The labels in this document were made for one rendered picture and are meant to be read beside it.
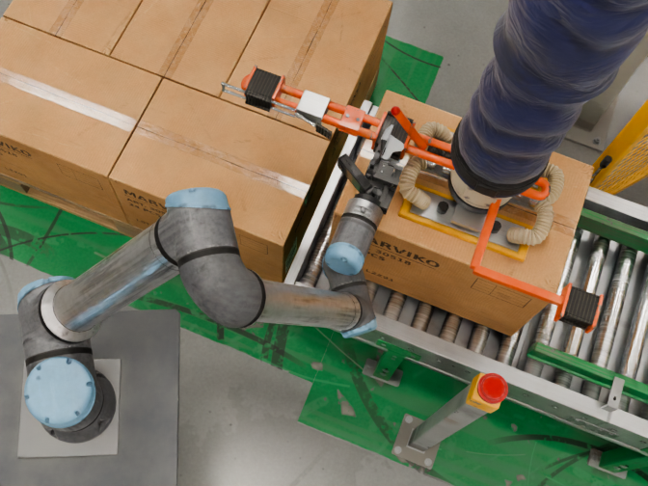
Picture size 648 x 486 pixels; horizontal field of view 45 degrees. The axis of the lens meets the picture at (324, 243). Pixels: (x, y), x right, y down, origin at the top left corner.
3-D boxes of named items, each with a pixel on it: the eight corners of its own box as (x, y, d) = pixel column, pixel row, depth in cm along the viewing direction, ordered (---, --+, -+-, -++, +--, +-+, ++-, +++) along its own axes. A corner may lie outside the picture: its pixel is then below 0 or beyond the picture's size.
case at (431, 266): (548, 222, 248) (595, 166, 211) (511, 337, 235) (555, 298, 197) (370, 155, 253) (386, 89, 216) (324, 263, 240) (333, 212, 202)
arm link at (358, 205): (340, 222, 193) (343, 206, 184) (348, 205, 194) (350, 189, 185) (375, 235, 192) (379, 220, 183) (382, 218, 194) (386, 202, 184)
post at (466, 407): (430, 435, 277) (507, 382, 184) (423, 453, 275) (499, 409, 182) (412, 428, 278) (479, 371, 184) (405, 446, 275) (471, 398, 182)
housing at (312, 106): (330, 106, 202) (331, 96, 198) (320, 127, 200) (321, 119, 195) (305, 96, 202) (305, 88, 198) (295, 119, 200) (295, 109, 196)
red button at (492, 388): (507, 382, 184) (512, 379, 180) (499, 410, 181) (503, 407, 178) (479, 370, 184) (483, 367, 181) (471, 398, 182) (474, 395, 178)
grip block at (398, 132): (413, 131, 201) (417, 120, 195) (400, 163, 197) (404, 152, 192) (382, 120, 201) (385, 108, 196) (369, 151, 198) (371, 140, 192)
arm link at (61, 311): (13, 366, 184) (195, 254, 136) (4, 296, 189) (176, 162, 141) (73, 362, 195) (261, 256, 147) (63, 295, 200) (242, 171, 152)
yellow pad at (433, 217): (533, 229, 204) (539, 222, 199) (523, 263, 200) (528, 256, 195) (409, 183, 206) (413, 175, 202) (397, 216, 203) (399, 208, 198)
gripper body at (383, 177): (400, 177, 197) (384, 219, 193) (368, 165, 198) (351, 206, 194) (404, 164, 190) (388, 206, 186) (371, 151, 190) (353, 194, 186)
